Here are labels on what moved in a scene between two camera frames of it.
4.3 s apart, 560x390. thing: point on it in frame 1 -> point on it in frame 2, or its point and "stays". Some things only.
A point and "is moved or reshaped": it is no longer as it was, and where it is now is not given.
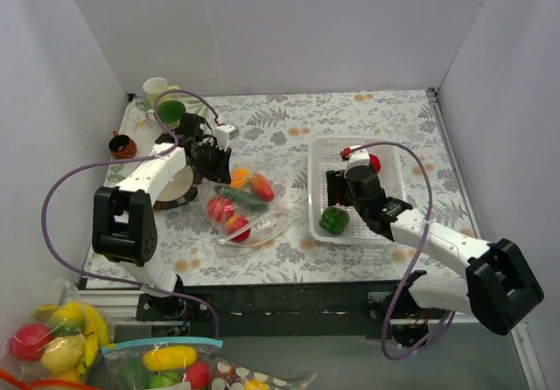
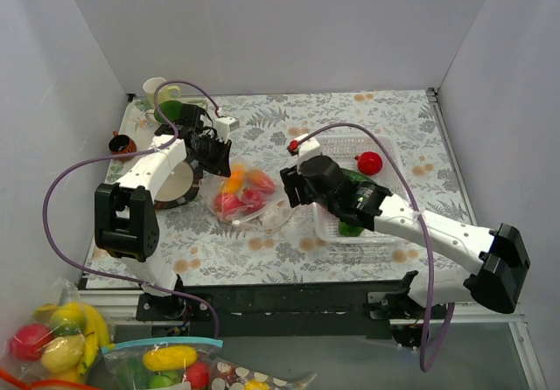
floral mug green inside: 170,113 stays
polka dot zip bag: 248,211 is moved or reshaped
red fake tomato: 375,163 stays
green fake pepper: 334,219 -> 349,231
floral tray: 138,121 stays
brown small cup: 122,146 stays
